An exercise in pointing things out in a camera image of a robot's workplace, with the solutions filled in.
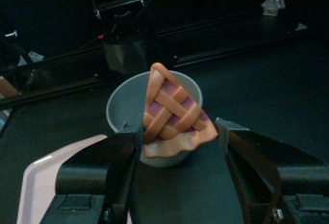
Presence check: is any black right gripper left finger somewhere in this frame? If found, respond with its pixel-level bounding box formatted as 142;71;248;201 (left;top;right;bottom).
99;122;146;224

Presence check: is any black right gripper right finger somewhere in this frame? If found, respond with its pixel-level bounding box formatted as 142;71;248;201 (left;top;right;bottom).
214;117;284;224

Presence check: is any toy lattice pie slice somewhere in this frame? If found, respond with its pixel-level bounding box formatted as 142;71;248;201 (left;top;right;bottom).
142;62;219;160

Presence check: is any grey bowl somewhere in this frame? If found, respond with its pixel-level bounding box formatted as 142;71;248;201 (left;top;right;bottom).
106;69;205;168

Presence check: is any pink plastic tray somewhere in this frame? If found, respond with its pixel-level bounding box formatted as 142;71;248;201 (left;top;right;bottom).
16;134;134;224

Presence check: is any black aluminium frame rail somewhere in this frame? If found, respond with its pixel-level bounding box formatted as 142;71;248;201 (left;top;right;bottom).
0;25;313;109

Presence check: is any white corner bracket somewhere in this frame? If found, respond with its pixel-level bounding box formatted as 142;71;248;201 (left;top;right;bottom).
261;0;286;17

